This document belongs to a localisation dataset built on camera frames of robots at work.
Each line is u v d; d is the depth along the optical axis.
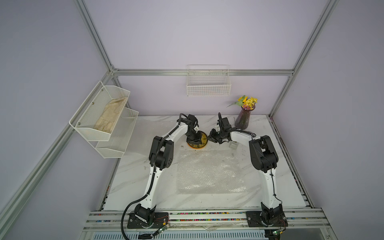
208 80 0.95
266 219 0.66
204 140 1.04
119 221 0.72
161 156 0.63
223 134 0.81
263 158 0.60
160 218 0.74
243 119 1.06
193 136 0.91
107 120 0.77
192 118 0.89
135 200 0.67
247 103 0.95
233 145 0.99
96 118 0.76
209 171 0.89
